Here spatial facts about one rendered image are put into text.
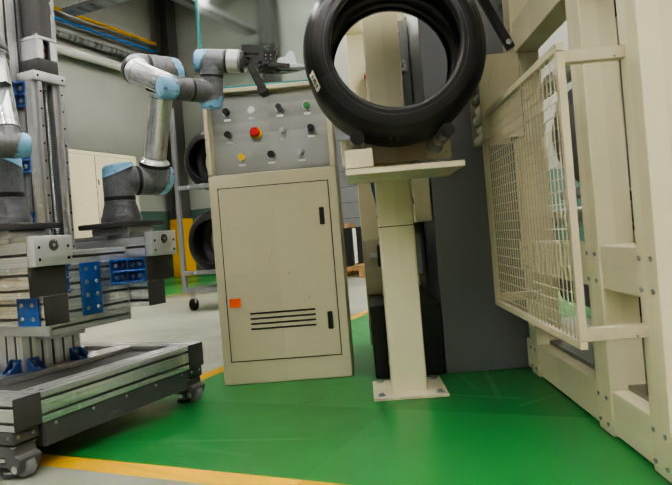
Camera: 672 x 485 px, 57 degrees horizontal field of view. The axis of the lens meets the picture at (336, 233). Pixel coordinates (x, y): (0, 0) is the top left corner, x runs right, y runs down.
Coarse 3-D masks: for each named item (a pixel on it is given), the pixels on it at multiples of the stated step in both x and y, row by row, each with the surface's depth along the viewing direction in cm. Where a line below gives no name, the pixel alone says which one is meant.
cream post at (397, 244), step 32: (384, 32) 229; (384, 64) 229; (384, 96) 229; (384, 192) 230; (384, 224) 230; (384, 256) 230; (416, 256) 230; (384, 288) 230; (416, 288) 229; (416, 320) 229; (416, 352) 229; (416, 384) 229
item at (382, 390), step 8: (432, 376) 245; (376, 384) 244; (384, 384) 243; (432, 384) 236; (440, 384) 236; (376, 392) 231; (384, 392) 231; (392, 392) 230; (400, 392) 229; (408, 392) 228; (416, 392) 227; (424, 392) 226; (432, 392) 225; (440, 392) 223; (448, 392) 223; (376, 400) 223; (384, 400) 223
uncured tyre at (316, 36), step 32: (320, 0) 194; (352, 0) 216; (384, 0) 218; (416, 0) 218; (448, 0) 190; (320, 32) 192; (448, 32) 217; (480, 32) 192; (320, 64) 192; (448, 64) 218; (480, 64) 193; (320, 96) 196; (352, 96) 191; (448, 96) 190; (352, 128) 197; (384, 128) 193; (416, 128) 193
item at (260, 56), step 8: (248, 48) 203; (256, 48) 203; (264, 48) 203; (272, 48) 201; (240, 56) 202; (248, 56) 204; (256, 56) 204; (264, 56) 203; (272, 56) 202; (240, 64) 202; (256, 64) 203; (264, 64) 202; (264, 72) 207; (272, 72) 206
